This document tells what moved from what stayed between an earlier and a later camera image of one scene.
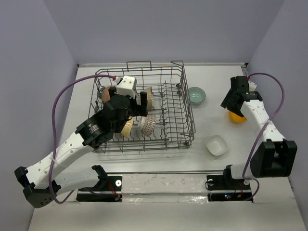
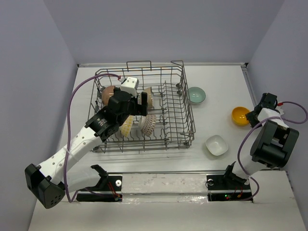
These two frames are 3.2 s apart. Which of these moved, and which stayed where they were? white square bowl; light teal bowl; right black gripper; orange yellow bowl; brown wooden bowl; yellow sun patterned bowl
Moved: orange yellow bowl; right black gripper
Stayed: white square bowl; brown wooden bowl; light teal bowl; yellow sun patterned bowl
